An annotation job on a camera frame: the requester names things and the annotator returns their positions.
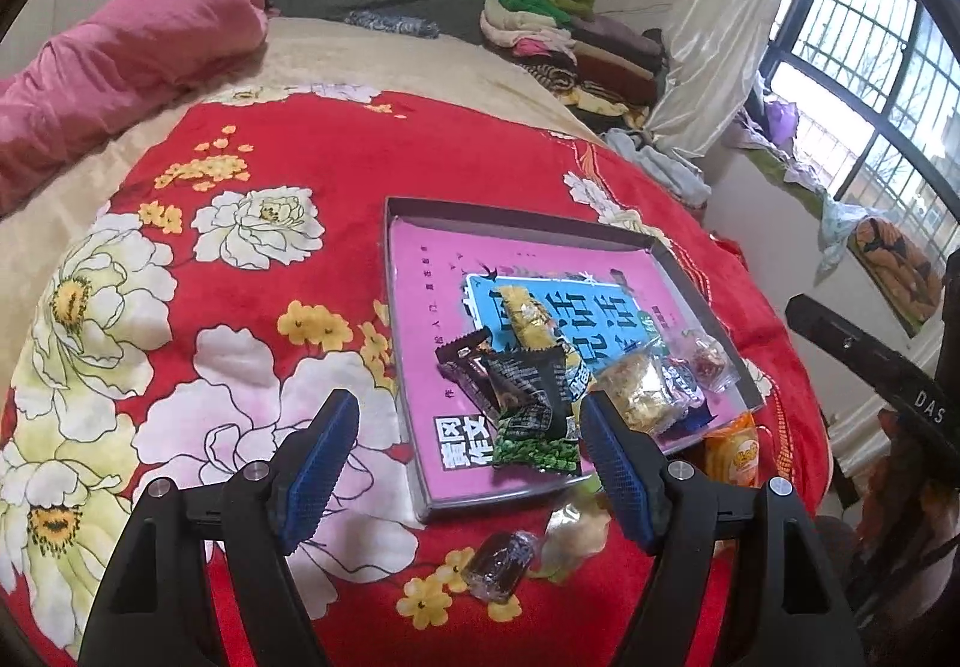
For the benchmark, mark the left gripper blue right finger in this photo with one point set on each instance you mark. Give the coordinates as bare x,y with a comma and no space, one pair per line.
630,465

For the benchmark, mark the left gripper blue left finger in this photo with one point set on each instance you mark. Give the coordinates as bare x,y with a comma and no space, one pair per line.
306,469

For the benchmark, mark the clear golden snack packet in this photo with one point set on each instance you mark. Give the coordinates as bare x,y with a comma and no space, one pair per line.
637,387

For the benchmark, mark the black green pea packet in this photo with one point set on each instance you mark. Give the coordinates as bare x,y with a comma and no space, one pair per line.
534,427

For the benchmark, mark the yellow cartoon snack bar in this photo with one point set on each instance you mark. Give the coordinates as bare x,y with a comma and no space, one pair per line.
535,329

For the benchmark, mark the Snickers bar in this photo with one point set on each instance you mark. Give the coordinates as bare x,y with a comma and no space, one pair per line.
464,362

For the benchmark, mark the green snack packet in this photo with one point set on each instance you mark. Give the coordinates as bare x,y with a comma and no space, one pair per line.
590,486

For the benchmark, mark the blue Oreo cookie packet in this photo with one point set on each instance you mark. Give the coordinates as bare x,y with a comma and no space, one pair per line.
685,394

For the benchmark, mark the orange rice cracker packet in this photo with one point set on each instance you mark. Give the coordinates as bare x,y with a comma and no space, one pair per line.
732,453

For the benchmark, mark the clothes on windowsill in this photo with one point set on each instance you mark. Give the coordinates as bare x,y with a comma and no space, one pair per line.
910,279

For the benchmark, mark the clear red candy packet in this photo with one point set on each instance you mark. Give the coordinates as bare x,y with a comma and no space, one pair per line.
708,360

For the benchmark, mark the small dark wrapped candy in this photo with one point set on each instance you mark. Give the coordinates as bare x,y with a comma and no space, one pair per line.
499,565

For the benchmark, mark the pink and blue book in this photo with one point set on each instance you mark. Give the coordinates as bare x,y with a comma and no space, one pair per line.
480,336

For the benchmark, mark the grey shallow tray box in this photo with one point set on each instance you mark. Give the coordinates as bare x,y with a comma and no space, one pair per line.
555,336

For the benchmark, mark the red floral blanket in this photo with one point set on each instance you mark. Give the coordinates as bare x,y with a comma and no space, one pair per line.
258,226

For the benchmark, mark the red plastic bag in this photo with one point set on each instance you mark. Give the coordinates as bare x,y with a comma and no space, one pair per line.
730,247

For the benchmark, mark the stack of folded clothes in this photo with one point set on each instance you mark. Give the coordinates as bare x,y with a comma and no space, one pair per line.
605,73

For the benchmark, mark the pink quilt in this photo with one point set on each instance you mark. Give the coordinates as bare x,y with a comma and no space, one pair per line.
95,80

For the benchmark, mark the dark patterned pillow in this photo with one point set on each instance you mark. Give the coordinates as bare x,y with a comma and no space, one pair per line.
397,25

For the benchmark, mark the window with black frame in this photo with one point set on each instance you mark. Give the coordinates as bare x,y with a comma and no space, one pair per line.
876,86

